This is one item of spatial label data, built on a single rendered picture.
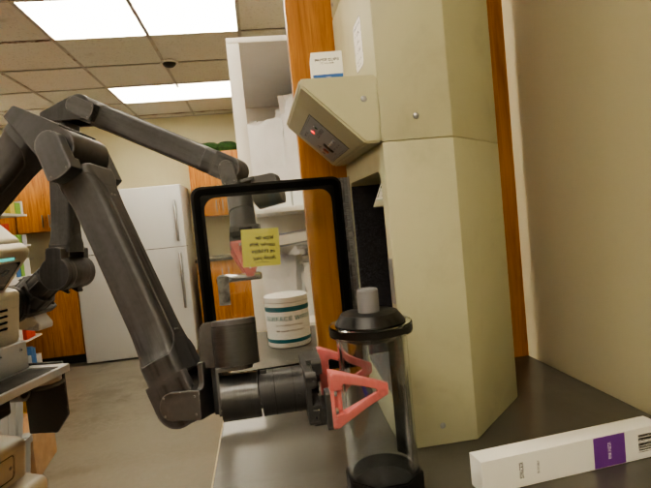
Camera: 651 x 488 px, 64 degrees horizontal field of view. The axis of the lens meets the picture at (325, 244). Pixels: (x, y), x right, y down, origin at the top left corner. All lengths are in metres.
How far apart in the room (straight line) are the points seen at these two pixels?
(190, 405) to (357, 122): 0.45
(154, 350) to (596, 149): 0.83
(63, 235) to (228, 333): 0.75
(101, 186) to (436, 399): 0.58
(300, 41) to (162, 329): 0.72
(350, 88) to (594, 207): 0.54
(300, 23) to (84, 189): 0.63
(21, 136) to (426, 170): 0.58
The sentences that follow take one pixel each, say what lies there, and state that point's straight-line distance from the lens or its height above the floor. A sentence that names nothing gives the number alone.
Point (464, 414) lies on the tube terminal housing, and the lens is 0.87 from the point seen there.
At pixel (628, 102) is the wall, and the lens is 1.02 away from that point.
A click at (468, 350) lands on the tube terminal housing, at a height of 1.08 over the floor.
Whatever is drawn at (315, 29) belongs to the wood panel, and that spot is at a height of 1.71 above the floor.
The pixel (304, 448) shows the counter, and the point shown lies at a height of 0.94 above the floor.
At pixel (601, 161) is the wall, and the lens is 1.08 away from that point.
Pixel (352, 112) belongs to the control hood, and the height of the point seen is 1.46.
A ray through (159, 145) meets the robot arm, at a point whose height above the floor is 1.50.
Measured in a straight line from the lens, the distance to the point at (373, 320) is 0.64.
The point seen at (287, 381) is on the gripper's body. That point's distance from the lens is 0.67.
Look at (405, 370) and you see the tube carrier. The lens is 0.68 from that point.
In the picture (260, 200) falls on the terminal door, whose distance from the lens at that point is 1.05.
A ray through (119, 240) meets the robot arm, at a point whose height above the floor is 1.30.
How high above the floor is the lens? 1.31
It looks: 3 degrees down
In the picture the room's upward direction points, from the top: 6 degrees counter-clockwise
